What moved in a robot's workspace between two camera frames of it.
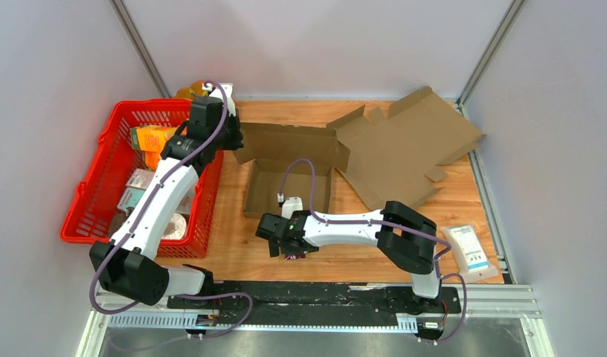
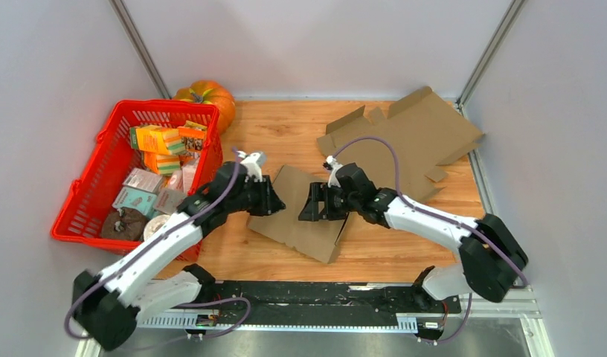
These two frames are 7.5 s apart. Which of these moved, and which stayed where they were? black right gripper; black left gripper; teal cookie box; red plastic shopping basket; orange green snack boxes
Moved: black left gripper; black right gripper
Stayed: orange green snack boxes; teal cookie box; red plastic shopping basket
